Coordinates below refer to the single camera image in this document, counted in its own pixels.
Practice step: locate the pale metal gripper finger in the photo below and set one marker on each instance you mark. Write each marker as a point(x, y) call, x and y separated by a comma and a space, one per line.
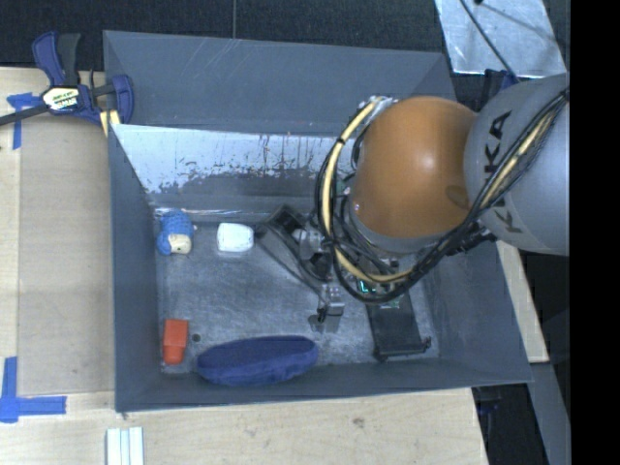
point(335, 310)
point(319, 319)

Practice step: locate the black sunglasses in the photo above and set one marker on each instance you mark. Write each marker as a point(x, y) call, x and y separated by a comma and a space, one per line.
point(286, 218)

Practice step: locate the black flat rectangular object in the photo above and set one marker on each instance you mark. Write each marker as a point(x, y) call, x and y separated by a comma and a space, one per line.
point(397, 330)

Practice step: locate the dark blue oval cushion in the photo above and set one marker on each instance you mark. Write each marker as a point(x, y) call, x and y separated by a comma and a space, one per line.
point(257, 361)

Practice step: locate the grey metal bin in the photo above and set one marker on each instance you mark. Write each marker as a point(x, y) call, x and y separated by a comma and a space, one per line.
point(242, 288)

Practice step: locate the white cup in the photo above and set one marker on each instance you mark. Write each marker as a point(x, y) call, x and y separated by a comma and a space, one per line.
point(235, 237)

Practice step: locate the blue toy figure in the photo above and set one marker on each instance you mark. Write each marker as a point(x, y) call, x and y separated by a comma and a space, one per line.
point(174, 233)

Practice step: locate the orange-red block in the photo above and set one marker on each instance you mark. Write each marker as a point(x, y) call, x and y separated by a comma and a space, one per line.
point(174, 339)

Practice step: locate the pale wood flat board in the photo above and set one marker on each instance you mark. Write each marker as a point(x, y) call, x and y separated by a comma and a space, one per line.
point(63, 259)

